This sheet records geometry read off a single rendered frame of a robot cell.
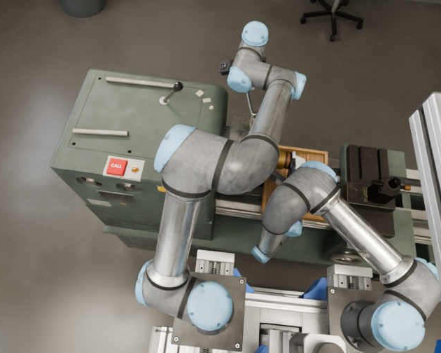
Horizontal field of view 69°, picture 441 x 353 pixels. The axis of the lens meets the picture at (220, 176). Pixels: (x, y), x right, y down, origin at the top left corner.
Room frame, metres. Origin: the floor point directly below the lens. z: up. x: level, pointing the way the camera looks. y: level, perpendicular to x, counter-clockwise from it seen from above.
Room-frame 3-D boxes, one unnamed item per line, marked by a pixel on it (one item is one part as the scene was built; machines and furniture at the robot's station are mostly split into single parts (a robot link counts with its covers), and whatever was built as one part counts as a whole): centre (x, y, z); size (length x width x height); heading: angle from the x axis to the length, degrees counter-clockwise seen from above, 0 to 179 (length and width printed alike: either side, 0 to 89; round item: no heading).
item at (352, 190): (0.56, -0.65, 1.00); 0.20 x 0.10 x 0.05; 86
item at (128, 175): (0.49, 0.34, 1.23); 0.13 x 0.08 x 0.06; 86
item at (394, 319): (0.04, -0.50, 1.33); 0.13 x 0.12 x 0.14; 138
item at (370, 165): (0.62, -0.68, 0.95); 0.43 x 0.18 x 0.04; 176
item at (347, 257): (0.40, -0.70, 0.73); 0.27 x 0.12 x 0.27; 86
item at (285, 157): (0.67, -0.25, 1.08); 0.09 x 0.09 x 0.09; 86
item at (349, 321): (0.04, -0.49, 1.21); 0.15 x 0.15 x 0.10
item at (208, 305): (0.05, 0.01, 1.33); 0.13 x 0.12 x 0.14; 74
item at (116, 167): (0.49, 0.37, 1.26); 0.06 x 0.06 x 0.02; 86
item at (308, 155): (0.66, -0.36, 0.89); 0.36 x 0.30 x 0.04; 176
